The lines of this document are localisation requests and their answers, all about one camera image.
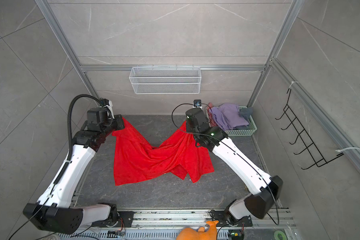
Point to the black wall hook rack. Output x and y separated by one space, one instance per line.
303 136

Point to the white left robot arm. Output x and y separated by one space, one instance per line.
53 211

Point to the green plastic basket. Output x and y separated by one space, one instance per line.
248 131

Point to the white wire mesh basket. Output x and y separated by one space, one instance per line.
166 80

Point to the pink t shirt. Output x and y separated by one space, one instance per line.
210 115

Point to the orange plush toy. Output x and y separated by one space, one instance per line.
201 233

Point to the grey t shirt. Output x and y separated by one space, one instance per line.
246 113

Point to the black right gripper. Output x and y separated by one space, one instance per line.
188 125

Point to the purple t shirt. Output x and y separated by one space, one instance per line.
227 117

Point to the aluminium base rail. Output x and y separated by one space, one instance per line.
167 224

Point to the red t shirt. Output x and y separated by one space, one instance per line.
136 160

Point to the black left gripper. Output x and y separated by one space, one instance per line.
115 118

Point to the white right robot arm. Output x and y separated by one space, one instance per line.
264 189

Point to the green tape roll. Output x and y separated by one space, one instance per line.
280 235

